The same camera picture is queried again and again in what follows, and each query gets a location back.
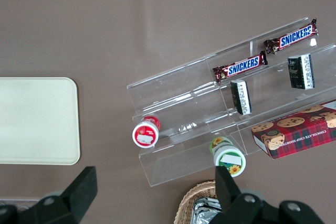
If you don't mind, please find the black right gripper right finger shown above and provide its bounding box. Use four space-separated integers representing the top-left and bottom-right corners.
209 166 264 224

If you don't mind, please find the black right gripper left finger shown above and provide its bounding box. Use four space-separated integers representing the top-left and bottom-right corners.
34 166 98 224

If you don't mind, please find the oval light wicker basket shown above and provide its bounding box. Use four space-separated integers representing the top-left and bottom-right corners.
174 180 226 224

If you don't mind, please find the cream rectangular tray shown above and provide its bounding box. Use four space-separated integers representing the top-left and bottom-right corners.
0 77 81 166

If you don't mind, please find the aluminium foil container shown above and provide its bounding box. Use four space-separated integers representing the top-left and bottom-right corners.
193 197 224 224

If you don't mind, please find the green lidded cup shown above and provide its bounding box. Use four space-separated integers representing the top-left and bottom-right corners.
209 136 247 177

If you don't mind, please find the red lidded cup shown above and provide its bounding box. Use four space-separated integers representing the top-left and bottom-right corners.
132 114 162 148

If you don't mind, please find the red tartan cookie box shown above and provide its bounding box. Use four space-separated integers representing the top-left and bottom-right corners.
251 100 336 159

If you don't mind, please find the small black box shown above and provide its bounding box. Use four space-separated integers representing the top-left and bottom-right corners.
287 54 314 90
230 79 253 116

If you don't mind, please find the clear acrylic stepped stand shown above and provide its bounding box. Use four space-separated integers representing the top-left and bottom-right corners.
206 16 336 156
126 55 249 188

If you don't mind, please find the Snickers chocolate bar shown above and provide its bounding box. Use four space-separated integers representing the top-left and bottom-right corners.
212 50 269 85
263 18 319 55

